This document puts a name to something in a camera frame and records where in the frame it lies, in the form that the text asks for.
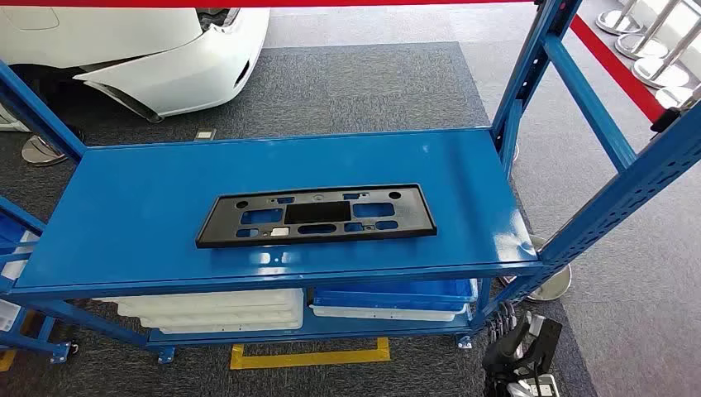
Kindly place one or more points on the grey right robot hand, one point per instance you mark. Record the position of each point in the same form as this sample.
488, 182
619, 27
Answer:
501, 350

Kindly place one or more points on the black plastic license plate frame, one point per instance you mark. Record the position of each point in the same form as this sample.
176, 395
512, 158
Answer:
411, 213

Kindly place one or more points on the blue metal shelf rack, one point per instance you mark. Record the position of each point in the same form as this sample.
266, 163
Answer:
22, 216
137, 219

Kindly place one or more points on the metal floor socket plate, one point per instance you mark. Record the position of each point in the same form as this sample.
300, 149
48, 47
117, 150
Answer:
205, 135
547, 386

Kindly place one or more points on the chrome stanchion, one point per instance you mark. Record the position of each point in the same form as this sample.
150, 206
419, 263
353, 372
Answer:
638, 48
657, 74
41, 153
616, 24
673, 97
553, 287

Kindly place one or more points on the blue plastic bin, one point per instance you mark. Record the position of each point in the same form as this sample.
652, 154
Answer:
383, 298

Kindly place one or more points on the yellow floor tape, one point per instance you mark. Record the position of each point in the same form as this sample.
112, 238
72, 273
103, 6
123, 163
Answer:
306, 359

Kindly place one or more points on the stack of white plastic trays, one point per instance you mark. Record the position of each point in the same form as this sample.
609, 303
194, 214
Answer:
219, 312

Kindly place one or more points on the white car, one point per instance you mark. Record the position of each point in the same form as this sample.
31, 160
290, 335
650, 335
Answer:
181, 71

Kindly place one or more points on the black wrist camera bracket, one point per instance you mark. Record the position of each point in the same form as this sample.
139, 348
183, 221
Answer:
547, 345

